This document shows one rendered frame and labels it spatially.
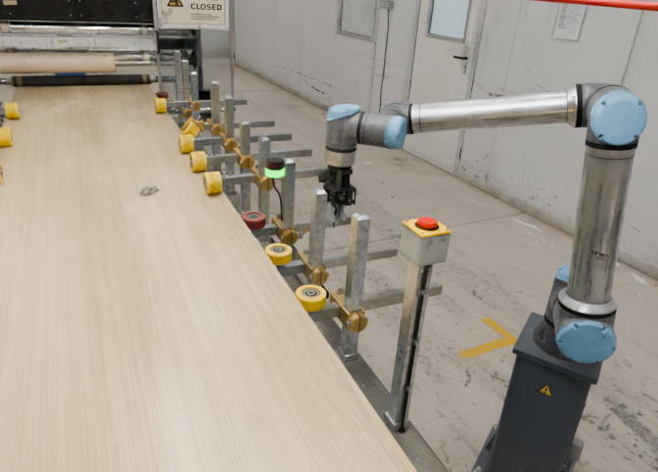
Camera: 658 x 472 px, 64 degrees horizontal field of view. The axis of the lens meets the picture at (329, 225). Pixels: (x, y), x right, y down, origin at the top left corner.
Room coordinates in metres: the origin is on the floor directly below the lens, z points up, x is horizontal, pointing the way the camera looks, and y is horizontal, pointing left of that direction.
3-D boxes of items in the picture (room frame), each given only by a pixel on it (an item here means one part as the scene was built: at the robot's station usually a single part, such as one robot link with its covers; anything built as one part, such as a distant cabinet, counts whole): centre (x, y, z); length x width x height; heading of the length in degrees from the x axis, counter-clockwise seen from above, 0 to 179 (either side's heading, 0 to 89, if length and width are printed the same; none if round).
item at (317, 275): (1.41, 0.04, 0.83); 0.13 x 0.06 x 0.05; 26
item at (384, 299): (1.24, -0.14, 0.83); 0.43 x 0.03 x 0.04; 116
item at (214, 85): (2.52, 0.58, 0.93); 0.03 x 0.03 x 0.48; 26
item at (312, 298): (1.16, 0.03, 0.85); 0.08 x 0.08 x 0.11
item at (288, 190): (1.62, 0.14, 0.87); 0.03 x 0.03 x 0.48; 26
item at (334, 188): (1.46, -0.02, 1.10); 0.09 x 0.08 x 0.12; 26
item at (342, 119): (1.47, -0.02, 1.27); 0.10 x 0.09 x 0.12; 74
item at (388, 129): (1.45, -0.13, 1.27); 0.12 x 0.12 x 0.09; 74
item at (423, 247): (0.93, -0.19, 1.18); 0.07 x 0.07 x 0.08; 26
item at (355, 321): (1.19, -0.07, 0.84); 0.13 x 0.06 x 0.05; 26
